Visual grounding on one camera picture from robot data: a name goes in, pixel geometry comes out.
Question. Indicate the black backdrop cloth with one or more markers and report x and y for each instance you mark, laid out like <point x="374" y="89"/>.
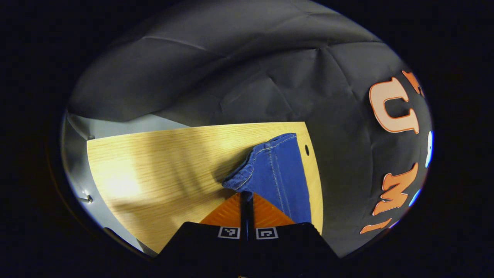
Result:
<point x="231" y="69"/>

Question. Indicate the grey metal stand bar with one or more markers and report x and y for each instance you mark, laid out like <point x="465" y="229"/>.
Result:
<point x="87" y="199"/>
<point x="88" y="136"/>

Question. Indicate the blue denim jeans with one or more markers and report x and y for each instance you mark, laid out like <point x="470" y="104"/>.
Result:
<point x="281" y="173"/>

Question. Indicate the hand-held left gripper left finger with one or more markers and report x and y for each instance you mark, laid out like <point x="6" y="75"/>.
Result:
<point x="216" y="243"/>

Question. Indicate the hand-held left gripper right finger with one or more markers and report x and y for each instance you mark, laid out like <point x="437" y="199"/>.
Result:
<point x="278" y="243"/>

